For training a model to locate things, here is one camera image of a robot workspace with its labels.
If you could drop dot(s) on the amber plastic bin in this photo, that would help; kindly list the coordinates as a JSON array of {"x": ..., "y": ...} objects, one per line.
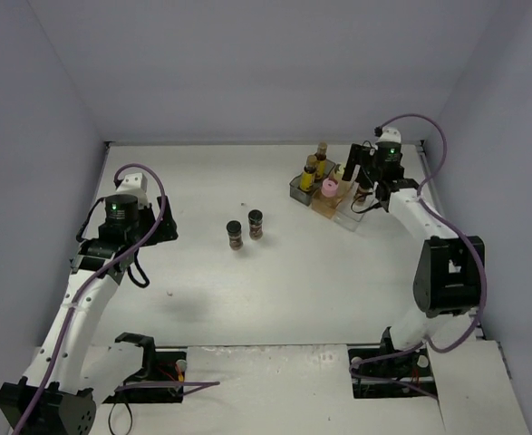
[{"x": 319, "y": 207}]

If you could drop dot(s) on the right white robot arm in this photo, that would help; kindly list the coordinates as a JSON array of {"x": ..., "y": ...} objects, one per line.
[{"x": 450, "y": 277}]

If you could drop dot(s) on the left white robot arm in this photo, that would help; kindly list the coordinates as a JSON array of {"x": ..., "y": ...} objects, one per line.
[{"x": 58, "y": 393}]

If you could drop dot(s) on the black lid spice jar front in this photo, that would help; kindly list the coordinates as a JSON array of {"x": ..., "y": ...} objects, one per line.
[{"x": 234, "y": 232}]

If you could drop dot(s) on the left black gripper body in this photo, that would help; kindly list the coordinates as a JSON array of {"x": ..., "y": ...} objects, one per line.
[{"x": 165, "y": 222}]

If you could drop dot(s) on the yellow sauce bottle cork cap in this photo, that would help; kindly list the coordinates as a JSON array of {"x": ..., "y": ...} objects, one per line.
[{"x": 309, "y": 173}]

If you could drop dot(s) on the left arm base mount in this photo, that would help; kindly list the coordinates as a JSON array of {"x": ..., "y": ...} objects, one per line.
[{"x": 161, "y": 379}]

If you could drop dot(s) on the brown sauce bottle cork cap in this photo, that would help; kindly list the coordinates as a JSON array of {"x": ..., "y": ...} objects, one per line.
[{"x": 321, "y": 158}]

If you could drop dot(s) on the pink lid condiment jar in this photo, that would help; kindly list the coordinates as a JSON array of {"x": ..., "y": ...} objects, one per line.
[{"x": 329, "y": 193}]

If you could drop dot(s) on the dark smoke plastic bin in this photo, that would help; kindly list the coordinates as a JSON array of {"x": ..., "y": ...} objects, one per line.
[{"x": 306, "y": 198}]

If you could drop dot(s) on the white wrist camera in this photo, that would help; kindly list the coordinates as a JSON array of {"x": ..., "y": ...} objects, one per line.
[
  {"x": 135, "y": 184},
  {"x": 387, "y": 134}
]

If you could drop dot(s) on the black lid spice jar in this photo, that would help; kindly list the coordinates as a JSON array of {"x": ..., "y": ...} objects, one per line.
[
  {"x": 255, "y": 222},
  {"x": 234, "y": 232},
  {"x": 361, "y": 197}
]

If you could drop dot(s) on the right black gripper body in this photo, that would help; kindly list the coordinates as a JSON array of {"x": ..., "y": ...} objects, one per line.
[{"x": 353, "y": 160}]

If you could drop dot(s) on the yellow lid beige jar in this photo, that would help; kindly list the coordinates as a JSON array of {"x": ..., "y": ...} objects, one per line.
[{"x": 337, "y": 172}]

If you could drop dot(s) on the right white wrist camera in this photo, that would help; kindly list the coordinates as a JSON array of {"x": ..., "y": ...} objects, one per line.
[{"x": 387, "y": 134}]

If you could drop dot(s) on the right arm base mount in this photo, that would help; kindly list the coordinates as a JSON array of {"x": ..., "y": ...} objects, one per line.
[{"x": 400, "y": 377}]

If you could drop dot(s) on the clear plastic bin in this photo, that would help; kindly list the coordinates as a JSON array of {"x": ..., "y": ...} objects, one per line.
[{"x": 345, "y": 216}]

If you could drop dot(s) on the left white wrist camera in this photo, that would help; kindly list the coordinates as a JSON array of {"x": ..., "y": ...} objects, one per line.
[{"x": 135, "y": 184}]

